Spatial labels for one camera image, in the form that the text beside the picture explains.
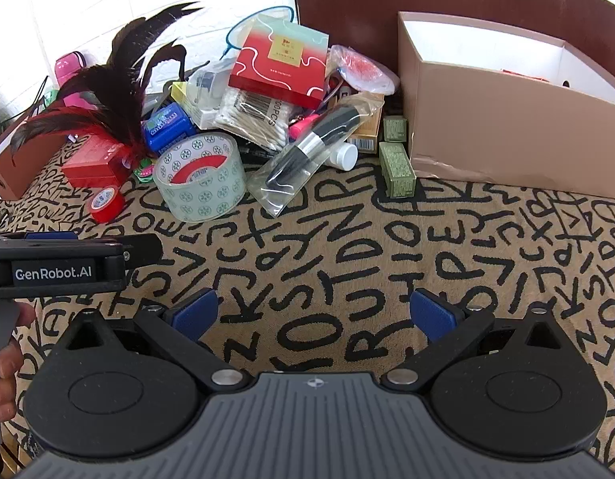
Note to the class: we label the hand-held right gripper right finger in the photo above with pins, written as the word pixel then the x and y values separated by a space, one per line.
pixel 434 314

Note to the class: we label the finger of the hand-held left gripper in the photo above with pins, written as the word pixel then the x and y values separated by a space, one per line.
pixel 143 252
pixel 50 236

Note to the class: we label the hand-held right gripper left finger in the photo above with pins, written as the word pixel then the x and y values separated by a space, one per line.
pixel 195 312

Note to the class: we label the red tape roll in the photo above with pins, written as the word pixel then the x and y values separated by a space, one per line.
pixel 110 207

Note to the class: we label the brown cardboard box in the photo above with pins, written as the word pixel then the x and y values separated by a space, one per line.
pixel 487 119

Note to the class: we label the person's left hand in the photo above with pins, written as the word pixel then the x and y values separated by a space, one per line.
pixel 7 364

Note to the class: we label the large clear tape roll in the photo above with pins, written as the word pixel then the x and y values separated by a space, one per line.
pixel 227 179

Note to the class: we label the letter printed blanket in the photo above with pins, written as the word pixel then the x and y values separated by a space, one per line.
pixel 337 239

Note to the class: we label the blue box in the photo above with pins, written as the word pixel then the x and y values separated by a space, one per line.
pixel 167 129

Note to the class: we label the dark red feather shuttlecock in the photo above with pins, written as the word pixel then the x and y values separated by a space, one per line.
pixel 132 110

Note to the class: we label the green small box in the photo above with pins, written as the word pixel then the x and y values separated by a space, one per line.
pixel 397 169
pixel 396 128

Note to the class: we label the clear plastic package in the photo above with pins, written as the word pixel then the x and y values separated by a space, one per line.
pixel 207 105

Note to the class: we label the yellow box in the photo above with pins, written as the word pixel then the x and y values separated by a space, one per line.
pixel 180 94

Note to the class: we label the pink bottle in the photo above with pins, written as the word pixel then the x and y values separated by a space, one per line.
pixel 68 67

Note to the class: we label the cotton swab pack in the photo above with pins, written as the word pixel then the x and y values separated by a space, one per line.
pixel 252 114

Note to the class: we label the white bottle cap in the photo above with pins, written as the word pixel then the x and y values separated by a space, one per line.
pixel 343 155

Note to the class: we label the tan box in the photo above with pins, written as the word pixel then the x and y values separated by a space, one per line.
pixel 369 132

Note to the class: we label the bagged black makeup brush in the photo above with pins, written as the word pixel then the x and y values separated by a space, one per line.
pixel 312 144

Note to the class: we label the pink highlighter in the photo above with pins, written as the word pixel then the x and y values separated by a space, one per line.
pixel 302 127

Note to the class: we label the red and teal gift box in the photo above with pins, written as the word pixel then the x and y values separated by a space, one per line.
pixel 277 70

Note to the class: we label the clear bag with red item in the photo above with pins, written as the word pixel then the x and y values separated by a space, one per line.
pixel 362 67

